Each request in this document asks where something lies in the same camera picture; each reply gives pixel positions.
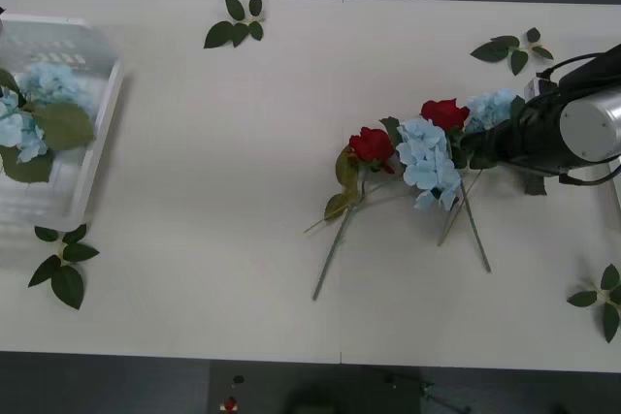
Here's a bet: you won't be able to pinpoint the red rose with dark leaves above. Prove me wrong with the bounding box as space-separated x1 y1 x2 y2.
420 97 493 274

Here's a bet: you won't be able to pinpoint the loose green leaf twig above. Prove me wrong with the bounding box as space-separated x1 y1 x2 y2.
469 26 555 78
203 0 266 50
27 223 101 311
566 263 621 344

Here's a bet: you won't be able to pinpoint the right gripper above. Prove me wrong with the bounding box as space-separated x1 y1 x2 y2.
460 116 529 164

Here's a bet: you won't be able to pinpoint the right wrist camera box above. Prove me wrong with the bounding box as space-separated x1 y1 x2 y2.
522 76 558 101

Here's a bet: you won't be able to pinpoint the right black camera cable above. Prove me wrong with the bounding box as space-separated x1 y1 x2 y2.
536 51 616 187

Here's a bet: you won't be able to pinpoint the red rose with olive leaves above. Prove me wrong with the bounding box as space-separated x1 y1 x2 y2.
311 126 397 303

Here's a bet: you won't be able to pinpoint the pale blue flower with stem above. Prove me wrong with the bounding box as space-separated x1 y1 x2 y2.
303 116 463 236
19 61 97 152
0 67 55 186
436 87 548 248

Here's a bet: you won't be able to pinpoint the shallow white box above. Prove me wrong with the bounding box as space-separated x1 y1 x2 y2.
0 14 126 270

